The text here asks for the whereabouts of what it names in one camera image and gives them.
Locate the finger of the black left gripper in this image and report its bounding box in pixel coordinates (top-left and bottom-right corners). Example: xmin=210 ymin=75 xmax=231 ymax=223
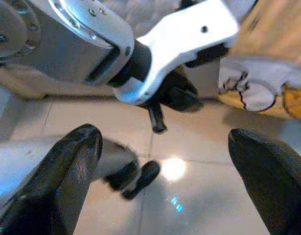
xmin=169 ymin=94 xmax=205 ymax=113
xmin=147 ymin=102 xmax=168 ymax=134

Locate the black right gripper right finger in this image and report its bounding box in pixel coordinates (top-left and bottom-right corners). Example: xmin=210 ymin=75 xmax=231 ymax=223
xmin=228 ymin=128 xmax=301 ymax=235

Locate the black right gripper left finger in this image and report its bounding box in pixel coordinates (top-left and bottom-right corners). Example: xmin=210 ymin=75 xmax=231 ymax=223
xmin=0 ymin=123 xmax=103 ymax=235

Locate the yellow egg cartoon duvet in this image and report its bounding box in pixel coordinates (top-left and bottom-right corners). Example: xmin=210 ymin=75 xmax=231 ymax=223
xmin=217 ymin=0 xmax=301 ymax=122

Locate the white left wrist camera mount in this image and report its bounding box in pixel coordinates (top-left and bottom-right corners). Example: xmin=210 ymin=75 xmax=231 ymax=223
xmin=113 ymin=0 xmax=240 ymax=106

